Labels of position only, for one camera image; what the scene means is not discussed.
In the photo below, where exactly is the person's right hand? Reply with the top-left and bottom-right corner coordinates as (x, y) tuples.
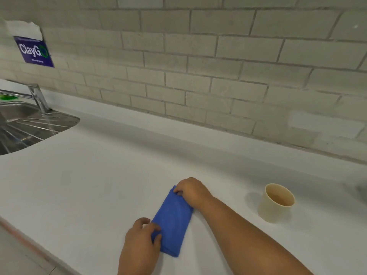
(173, 177), (214, 212)

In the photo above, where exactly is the person's left hand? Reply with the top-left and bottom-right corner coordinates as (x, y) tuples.
(119, 218), (163, 266)

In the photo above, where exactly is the blue cloth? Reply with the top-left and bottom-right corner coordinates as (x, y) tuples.
(151, 185), (194, 258)

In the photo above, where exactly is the person's right forearm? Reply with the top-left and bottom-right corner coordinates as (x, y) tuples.
(198, 195), (313, 275)

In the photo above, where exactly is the person's left forearm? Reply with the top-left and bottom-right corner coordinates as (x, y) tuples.
(118, 262), (159, 275)

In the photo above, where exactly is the beige paper cup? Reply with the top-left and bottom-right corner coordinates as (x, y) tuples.
(257, 183), (296, 224)

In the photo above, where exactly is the stainless steel sink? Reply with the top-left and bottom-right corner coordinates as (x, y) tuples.
(0, 101), (80, 156)

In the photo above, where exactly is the chrome faucet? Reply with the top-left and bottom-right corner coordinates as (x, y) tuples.
(0, 84), (51, 114)

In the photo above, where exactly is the blue and white wall sign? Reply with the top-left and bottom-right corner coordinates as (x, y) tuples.
(5, 20), (55, 68)

